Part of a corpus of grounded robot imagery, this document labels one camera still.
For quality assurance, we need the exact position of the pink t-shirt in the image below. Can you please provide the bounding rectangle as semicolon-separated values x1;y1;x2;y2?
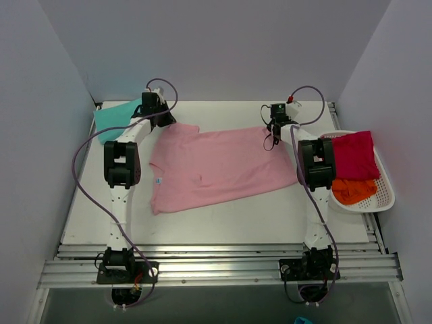
149;123;297;215

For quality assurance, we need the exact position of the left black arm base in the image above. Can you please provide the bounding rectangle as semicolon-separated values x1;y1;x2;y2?
94;248;159;311

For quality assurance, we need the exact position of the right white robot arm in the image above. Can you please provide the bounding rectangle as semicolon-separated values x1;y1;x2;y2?
267;103;338;279

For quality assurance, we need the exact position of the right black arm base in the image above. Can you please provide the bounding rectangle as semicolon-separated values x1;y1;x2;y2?
278;246;340;306

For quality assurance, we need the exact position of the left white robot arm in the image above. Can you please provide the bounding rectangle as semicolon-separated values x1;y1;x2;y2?
103;87;176;283

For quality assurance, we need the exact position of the folded teal t-shirt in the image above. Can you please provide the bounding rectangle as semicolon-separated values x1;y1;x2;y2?
94;99;141;144

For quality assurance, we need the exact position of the red t-shirt in basket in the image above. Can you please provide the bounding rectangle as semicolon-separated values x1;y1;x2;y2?
331;131;380;181

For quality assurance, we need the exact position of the orange t-shirt in basket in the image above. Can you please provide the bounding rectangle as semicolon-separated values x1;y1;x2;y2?
331;179;377;205

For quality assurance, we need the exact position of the white perforated plastic basket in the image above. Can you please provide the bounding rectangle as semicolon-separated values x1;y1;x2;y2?
321;130;395;213

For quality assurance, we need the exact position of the teal object at bottom edge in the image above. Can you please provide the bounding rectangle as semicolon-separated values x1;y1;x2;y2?
294;317;311;324

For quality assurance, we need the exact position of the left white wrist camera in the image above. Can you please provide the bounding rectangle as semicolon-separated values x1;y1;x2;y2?
153;87;165;104

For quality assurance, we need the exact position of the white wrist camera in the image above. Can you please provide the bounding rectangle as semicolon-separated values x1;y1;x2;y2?
286;101;302;119
153;87;165;104

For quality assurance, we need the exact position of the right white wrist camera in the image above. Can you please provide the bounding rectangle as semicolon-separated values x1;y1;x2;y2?
286;101;302;119

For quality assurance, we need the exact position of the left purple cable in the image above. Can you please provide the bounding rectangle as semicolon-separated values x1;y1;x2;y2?
71;78;179;308

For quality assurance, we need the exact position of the purple cable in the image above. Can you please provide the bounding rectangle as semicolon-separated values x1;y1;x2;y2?
71;78;179;308
286;85;340;306

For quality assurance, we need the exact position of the black loop cable right gripper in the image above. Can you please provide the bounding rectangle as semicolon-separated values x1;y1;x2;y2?
259;104;281;152

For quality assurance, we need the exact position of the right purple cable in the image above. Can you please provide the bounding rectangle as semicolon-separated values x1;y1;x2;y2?
286;85;340;306

